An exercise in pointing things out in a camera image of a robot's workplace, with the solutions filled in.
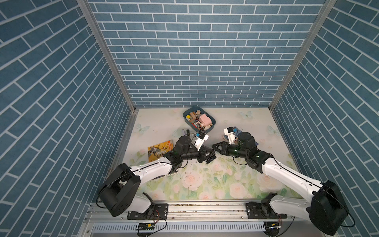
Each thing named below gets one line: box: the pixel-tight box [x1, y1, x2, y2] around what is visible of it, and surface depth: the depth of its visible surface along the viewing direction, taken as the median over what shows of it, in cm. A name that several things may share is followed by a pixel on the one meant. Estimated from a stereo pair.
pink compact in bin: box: [198, 113, 212, 127], surface depth 107 cm
